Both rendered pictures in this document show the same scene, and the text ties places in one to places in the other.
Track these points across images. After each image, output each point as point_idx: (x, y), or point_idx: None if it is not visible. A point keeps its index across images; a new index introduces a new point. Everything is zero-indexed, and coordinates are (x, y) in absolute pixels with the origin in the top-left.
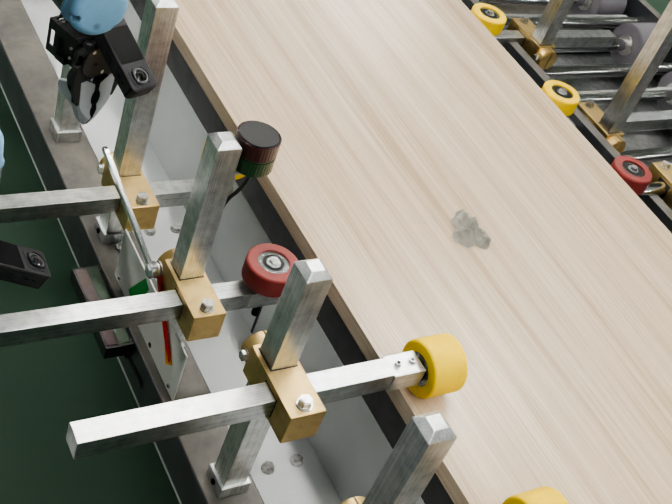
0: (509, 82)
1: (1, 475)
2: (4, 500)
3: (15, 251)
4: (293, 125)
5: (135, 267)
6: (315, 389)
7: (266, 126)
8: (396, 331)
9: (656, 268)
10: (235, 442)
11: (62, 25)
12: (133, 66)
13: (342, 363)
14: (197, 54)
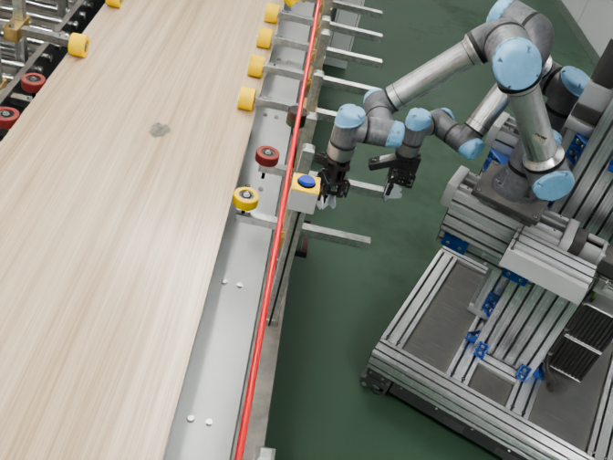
0: (4, 174)
1: (272, 401)
2: (276, 389)
3: (381, 160)
4: (197, 195)
5: None
6: None
7: (292, 111)
8: (237, 120)
9: (76, 88)
10: None
11: (347, 179)
12: (326, 154)
13: None
14: (215, 247)
